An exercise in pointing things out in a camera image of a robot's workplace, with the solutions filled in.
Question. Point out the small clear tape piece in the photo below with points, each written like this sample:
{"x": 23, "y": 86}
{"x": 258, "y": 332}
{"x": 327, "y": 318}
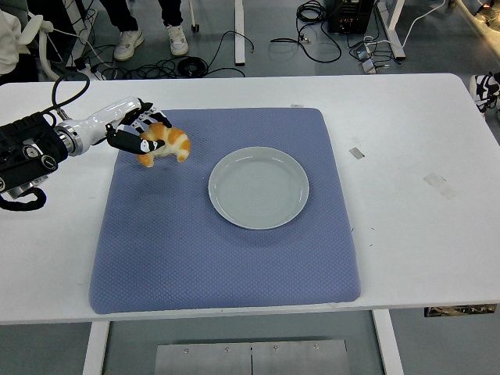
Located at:
{"x": 356, "y": 152}

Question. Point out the white background desk leg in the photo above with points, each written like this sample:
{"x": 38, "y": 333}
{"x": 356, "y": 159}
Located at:
{"x": 239, "y": 35}
{"x": 394, "y": 35}

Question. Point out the grey metal plate with screws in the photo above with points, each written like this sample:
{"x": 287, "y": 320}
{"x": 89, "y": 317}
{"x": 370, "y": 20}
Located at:
{"x": 250, "y": 359}

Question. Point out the white chair armrest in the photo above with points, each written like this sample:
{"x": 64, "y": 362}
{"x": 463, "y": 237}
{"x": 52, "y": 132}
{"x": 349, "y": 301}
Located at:
{"x": 33, "y": 27}

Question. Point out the blue quilted mat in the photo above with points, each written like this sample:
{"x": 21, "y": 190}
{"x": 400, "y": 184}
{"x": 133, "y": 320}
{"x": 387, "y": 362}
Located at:
{"x": 176, "y": 254}

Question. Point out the person with white shoes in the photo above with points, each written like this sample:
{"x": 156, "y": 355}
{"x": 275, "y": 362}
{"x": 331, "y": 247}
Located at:
{"x": 127, "y": 42}

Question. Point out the white table leg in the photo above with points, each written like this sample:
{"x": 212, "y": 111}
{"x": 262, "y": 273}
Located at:
{"x": 95, "y": 347}
{"x": 388, "y": 343}

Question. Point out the small caster wheel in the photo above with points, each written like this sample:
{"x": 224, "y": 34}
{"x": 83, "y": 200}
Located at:
{"x": 195, "y": 27}

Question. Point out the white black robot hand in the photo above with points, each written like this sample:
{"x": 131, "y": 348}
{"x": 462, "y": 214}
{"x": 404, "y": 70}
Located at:
{"x": 105, "y": 119}

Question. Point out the round grey plate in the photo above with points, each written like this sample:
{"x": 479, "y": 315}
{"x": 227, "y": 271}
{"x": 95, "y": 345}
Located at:
{"x": 258, "y": 187}

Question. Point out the metal bracket under table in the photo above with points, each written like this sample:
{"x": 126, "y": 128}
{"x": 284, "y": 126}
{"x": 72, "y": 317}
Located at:
{"x": 461, "y": 310}

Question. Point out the person's black white sneaker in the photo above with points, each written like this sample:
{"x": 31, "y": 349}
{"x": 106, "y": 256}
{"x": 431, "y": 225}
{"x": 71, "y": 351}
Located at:
{"x": 484, "y": 91}

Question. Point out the person in white top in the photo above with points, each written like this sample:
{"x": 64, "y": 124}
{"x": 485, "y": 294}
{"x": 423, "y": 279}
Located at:
{"x": 6, "y": 43}

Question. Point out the large clear tape piece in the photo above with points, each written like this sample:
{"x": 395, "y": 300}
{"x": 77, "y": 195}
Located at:
{"x": 440, "y": 185}

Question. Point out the black equipment box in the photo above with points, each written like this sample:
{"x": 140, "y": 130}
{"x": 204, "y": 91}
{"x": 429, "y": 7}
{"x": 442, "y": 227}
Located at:
{"x": 349, "y": 15}

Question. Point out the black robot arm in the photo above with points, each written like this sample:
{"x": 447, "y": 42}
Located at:
{"x": 23, "y": 136}

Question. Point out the orange white croissant bread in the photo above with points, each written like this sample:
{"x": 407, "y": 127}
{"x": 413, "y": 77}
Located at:
{"x": 176, "y": 142}

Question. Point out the grey power adapter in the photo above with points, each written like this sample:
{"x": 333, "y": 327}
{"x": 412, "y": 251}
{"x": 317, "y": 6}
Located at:
{"x": 368, "y": 67}

